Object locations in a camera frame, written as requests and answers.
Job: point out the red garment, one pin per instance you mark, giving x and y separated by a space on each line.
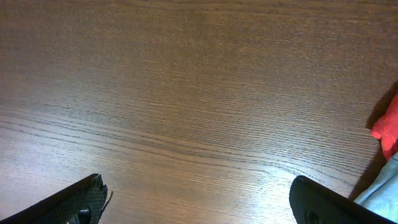
385 130

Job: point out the light blue t-shirt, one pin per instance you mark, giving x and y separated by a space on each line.
381 196

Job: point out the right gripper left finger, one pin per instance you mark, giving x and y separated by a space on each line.
81 202

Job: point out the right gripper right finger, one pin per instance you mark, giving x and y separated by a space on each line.
312 203

